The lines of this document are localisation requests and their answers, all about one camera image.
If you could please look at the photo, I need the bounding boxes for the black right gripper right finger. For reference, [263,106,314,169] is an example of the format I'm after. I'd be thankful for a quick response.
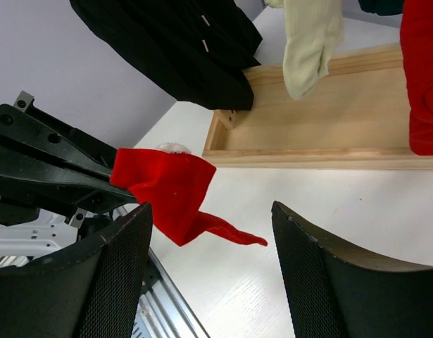
[272,201,433,337]

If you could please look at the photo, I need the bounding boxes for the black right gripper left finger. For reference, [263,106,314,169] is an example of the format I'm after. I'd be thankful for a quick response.
[0,204,153,337]

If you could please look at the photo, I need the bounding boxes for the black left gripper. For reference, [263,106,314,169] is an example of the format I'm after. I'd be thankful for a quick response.
[0,92,136,227]

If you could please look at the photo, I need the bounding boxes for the red sock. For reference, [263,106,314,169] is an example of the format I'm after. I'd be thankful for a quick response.
[400,0,433,156]
[110,148,268,246]

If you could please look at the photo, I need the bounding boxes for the cream sock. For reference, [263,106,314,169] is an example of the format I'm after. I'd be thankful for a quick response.
[266,0,344,100]

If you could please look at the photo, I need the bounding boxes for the green christmas sock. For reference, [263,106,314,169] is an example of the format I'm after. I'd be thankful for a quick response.
[358,0,404,16]

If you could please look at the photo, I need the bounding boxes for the black shorts on hanger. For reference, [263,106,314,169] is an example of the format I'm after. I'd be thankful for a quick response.
[70,0,263,111]

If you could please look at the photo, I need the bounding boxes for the wooden rack base tray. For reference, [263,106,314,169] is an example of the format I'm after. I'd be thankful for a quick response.
[203,43,433,170]

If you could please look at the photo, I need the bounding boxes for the aluminium mounting rail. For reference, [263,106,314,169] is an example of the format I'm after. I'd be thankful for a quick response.
[0,241,207,337]

